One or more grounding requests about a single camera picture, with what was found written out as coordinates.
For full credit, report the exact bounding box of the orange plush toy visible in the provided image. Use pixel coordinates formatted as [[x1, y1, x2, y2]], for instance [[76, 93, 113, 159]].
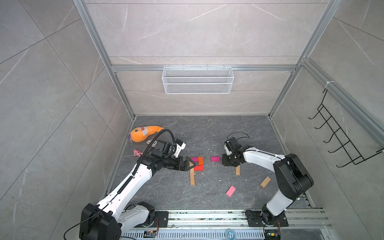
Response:
[[128, 126, 164, 143]]

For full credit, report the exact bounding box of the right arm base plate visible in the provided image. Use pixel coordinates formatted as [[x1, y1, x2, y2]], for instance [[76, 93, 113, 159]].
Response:
[[245, 210, 289, 227]]

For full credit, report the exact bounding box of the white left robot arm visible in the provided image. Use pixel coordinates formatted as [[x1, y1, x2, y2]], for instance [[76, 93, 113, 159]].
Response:
[[77, 129, 196, 240]]

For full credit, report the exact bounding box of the red block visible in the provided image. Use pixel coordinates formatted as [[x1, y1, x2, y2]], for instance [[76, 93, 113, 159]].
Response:
[[194, 166, 204, 171]]

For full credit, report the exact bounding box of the small pink toy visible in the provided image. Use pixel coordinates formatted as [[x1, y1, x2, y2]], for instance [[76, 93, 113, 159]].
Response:
[[133, 150, 143, 157]]

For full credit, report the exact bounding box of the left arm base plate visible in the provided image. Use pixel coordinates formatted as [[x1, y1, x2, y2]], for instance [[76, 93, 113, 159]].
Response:
[[142, 211, 169, 228]]

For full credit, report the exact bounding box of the black wire hook rack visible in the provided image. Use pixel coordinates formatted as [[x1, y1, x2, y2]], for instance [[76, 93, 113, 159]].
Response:
[[308, 90, 384, 168]]

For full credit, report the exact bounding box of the white wire basket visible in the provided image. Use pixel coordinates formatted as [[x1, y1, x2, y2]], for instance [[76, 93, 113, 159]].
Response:
[[162, 67, 235, 95]]

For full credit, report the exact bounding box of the aluminium rail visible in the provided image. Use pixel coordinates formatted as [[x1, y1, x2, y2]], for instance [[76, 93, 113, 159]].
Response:
[[122, 209, 332, 233]]

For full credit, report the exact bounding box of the orange block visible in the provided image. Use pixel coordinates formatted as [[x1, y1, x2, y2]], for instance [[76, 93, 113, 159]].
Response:
[[198, 157, 204, 166]]

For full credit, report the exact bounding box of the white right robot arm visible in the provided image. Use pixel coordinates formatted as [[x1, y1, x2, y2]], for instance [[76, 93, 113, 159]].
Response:
[[222, 138, 314, 226]]

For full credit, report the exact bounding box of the pink block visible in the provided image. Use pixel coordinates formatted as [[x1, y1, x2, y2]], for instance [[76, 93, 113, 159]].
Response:
[[226, 186, 236, 197]]

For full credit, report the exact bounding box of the small printed packet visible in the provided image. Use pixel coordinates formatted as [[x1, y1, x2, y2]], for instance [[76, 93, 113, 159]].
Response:
[[146, 140, 158, 148]]

